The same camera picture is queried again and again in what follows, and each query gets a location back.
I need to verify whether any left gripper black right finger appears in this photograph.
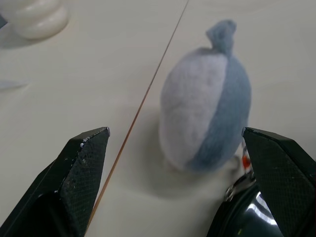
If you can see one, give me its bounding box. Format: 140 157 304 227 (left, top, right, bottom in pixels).
241 126 316 237

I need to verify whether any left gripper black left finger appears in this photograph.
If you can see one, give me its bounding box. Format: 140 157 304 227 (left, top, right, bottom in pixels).
0 127 111 237

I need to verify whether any white ribbed plant pot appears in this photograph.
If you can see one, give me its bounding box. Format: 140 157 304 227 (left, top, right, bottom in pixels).
0 0 70 40

